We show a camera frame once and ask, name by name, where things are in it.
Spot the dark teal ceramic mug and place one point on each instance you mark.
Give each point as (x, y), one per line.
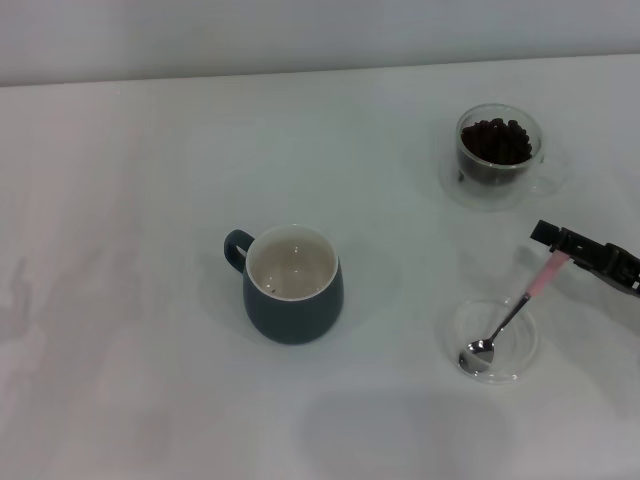
(295, 320)

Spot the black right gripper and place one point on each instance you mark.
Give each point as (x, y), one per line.
(625, 272)

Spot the dark coffee beans pile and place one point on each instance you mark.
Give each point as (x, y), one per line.
(495, 142)

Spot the clear glass saucer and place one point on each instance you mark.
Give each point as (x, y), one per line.
(480, 201)
(520, 350)

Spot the clear glass cup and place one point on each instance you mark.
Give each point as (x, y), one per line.
(536, 145)

